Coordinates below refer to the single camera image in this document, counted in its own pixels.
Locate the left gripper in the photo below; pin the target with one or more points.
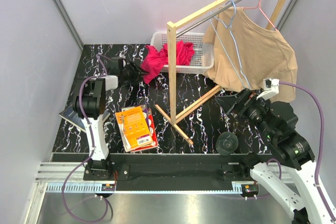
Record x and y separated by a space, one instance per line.
137 72

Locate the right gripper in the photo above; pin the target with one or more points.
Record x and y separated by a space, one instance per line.
240 104

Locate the red t shirt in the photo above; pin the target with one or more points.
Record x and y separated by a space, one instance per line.
155 60

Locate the beige t shirt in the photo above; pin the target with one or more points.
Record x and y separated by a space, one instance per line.
245 54

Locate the pink wire hanger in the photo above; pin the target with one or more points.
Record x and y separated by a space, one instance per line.
260 7

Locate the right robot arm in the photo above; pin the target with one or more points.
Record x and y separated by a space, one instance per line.
276 125

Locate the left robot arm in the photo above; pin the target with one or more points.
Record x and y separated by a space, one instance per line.
89 102

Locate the purple book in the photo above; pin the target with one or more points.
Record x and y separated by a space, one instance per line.
146 115

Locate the black cylindrical cup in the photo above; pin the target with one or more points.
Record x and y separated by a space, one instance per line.
226 143

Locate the white plastic basket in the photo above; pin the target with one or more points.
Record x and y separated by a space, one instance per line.
203 58

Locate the wooden clothes rack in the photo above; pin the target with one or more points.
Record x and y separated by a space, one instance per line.
171 29

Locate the orange book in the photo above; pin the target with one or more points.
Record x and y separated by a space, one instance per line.
133 128

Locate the dark blue book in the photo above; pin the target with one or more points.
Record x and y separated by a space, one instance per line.
69 115

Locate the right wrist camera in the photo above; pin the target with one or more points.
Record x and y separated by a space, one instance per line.
271 88

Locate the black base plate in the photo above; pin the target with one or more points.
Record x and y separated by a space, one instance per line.
151 174

